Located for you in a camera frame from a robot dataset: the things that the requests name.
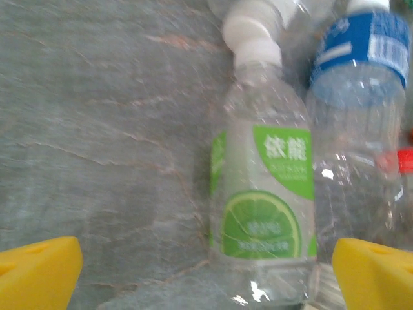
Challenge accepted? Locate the clear bottle blue label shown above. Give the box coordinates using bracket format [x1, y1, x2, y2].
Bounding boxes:
[305, 0, 412, 256]

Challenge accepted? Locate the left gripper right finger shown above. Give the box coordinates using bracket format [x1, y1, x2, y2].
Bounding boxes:
[331, 238, 413, 310]

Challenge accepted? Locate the clear bottle pale purple label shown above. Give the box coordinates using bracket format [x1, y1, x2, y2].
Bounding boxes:
[208, 0, 323, 33]

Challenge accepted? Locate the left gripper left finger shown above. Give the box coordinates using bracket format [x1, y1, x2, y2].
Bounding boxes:
[0, 236, 84, 310]

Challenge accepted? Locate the clear bottle green lime label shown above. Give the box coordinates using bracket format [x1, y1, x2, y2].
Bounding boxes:
[208, 14, 320, 307]

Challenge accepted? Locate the clear bottle red cap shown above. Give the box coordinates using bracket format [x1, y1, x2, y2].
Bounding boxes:
[376, 148, 413, 177]

